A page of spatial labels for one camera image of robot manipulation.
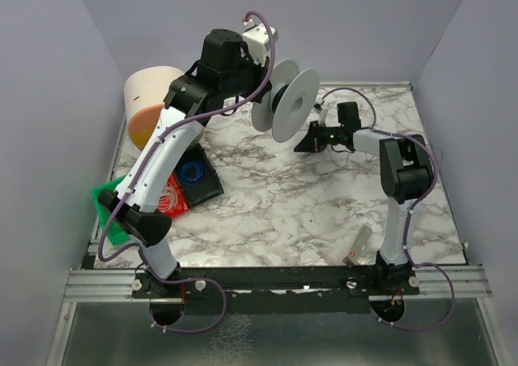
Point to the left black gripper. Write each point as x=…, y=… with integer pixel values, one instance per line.
x=262, y=84

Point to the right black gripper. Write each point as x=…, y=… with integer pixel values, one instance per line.
x=316, y=137

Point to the grey plastic cable spool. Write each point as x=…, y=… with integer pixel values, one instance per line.
x=285, y=108

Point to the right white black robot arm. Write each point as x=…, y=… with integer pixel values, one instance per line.
x=406, y=177

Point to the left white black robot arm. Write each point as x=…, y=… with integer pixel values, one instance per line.
x=231, y=64

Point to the beige layered cylinder model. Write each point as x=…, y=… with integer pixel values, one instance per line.
x=144, y=92

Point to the black plastic bin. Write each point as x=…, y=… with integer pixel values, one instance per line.
x=197, y=178

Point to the grey metal clip tool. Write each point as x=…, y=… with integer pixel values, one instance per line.
x=356, y=250

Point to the red plastic bin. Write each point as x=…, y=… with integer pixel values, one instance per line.
x=172, y=201

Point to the green plastic bin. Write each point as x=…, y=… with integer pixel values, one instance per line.
x=116, y=235

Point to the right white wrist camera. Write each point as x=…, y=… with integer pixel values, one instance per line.
x=322, y=111

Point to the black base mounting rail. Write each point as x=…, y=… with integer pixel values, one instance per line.
x=200, y=298

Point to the aluminium extrusion frame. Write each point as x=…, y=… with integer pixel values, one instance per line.
x=428, y=283

